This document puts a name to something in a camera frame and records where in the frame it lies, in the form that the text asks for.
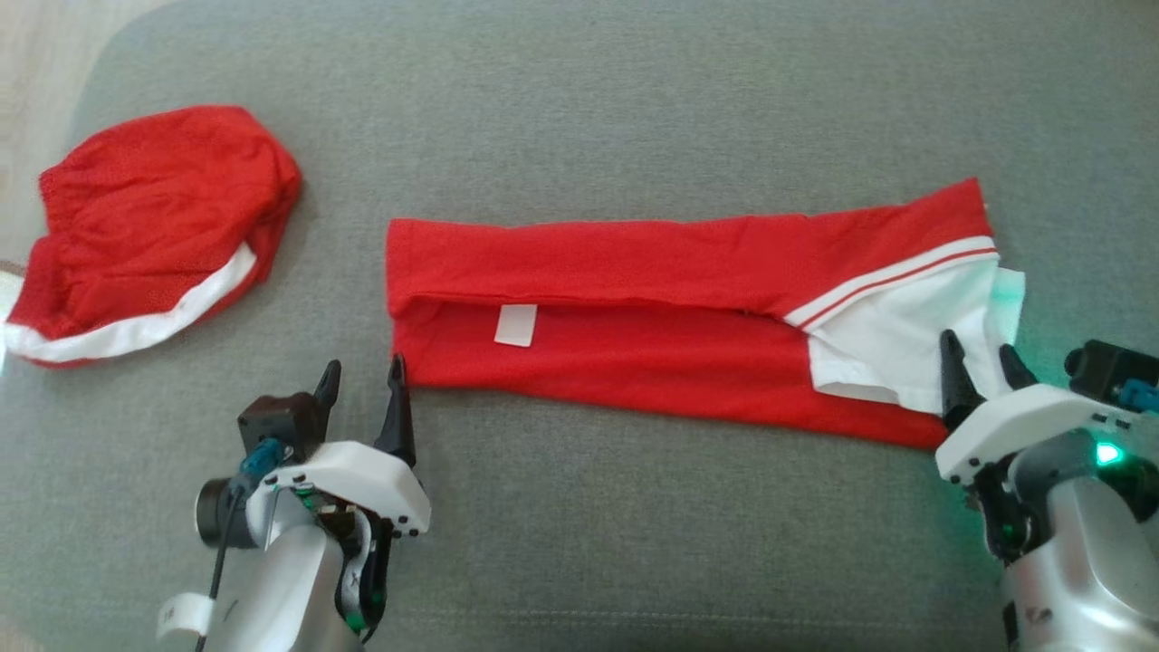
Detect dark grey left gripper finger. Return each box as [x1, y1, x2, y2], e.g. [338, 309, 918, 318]
[373, 353, 418, 470]
[312, 360, 343, 437]

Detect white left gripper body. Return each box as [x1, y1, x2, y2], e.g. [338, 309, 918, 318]
[256, 440, 433, 637]

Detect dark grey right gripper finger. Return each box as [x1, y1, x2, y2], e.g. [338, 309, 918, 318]
[939, 330, 987, 432]
[999, 343, 1041, 396]

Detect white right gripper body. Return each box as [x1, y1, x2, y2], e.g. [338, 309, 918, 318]
[934, 383, 1136, 563]

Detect red shorts with white stripe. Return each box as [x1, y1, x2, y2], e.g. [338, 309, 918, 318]
[2, 105, 302, 368]

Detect red and white shirt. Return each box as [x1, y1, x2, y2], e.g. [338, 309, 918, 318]
[385, 177, 1027, 451]

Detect white floor rug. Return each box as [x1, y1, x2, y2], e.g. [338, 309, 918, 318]
[0, 260, 30, 313]

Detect grey fabric sofa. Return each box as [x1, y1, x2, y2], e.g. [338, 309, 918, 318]
[0, 0, 1159, 652]

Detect blue left camera connector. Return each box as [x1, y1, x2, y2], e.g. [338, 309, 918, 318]
[240, 438, 283, 478]

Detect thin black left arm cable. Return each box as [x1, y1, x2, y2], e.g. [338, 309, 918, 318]
[195, 466, 254, 652]

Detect white cable label tag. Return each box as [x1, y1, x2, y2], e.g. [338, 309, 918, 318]
[157, 592, 215, 640]

